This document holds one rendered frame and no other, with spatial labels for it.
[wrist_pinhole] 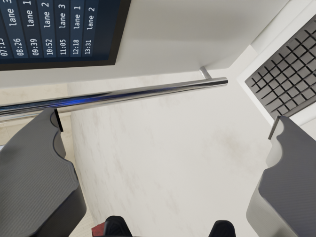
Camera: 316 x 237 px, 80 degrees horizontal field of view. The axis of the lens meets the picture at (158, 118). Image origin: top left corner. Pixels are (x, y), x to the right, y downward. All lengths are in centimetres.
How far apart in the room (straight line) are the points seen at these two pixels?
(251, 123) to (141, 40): 132
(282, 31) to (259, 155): 118
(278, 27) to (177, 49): 26
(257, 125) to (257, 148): 17
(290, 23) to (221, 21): 18
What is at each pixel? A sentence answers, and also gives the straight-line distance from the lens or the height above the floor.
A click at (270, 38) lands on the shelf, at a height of 80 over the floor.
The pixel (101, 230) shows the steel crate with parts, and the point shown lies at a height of 35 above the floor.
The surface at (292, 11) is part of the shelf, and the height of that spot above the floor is 80.
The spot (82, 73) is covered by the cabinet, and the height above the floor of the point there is 122.
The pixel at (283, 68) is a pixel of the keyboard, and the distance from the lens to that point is 52.
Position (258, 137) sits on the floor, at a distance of 157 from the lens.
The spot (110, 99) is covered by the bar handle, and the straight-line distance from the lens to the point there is 33.
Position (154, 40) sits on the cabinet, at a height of 111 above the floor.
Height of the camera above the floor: 130
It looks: 31 degrees down
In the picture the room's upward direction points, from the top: 103 degrees counter-clockwise
